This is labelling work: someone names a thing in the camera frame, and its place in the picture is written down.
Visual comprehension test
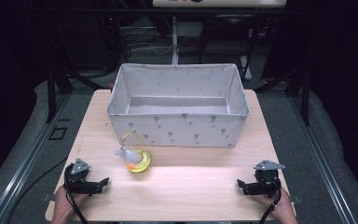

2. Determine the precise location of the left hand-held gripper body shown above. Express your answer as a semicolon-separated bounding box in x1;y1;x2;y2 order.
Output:
63;158;101;196

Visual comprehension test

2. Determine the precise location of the person's left hand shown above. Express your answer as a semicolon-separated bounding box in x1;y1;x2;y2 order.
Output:
49;185;90;224

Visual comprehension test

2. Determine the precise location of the black floor cable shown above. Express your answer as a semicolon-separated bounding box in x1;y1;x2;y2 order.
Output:
7;157;70;224

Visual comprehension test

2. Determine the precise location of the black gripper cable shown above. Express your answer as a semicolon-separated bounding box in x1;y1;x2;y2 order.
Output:
258;177;283;224
62;163;89;224

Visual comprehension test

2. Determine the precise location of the grey printed fabric storage box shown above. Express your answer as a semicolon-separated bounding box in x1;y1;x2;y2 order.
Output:
106;63;251;148

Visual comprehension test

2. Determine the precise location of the person's right hand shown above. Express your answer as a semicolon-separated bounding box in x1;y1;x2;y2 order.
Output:
255;188;299;224

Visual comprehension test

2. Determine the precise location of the white desk leg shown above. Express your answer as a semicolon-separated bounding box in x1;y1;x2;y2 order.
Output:
171;15;180;66

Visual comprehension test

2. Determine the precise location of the tangle of floor cables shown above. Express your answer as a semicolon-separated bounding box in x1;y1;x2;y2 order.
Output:
117;29;189;59

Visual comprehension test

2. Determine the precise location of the black chair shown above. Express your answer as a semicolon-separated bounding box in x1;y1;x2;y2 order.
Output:
198;13;264;80

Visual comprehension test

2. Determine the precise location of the black metal stand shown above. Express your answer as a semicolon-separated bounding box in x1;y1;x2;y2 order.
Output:
42;12;106;124
255;59;312;127

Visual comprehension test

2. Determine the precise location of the aluminium floor rail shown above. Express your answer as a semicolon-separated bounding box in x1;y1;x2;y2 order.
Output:
288;92;358;224
0;92;73;224

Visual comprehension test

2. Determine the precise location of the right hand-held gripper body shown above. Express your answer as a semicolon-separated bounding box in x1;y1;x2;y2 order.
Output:
244;160;286;199

